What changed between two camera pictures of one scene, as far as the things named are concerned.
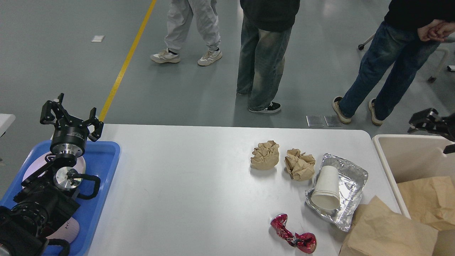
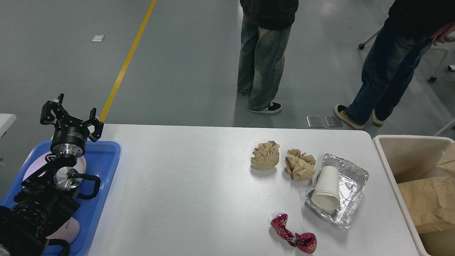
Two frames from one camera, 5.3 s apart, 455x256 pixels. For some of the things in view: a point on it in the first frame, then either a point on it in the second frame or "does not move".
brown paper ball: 266,156 does not move
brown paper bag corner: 376,230 -> 447,162
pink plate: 40,162 does not move
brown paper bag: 431,201 does not move
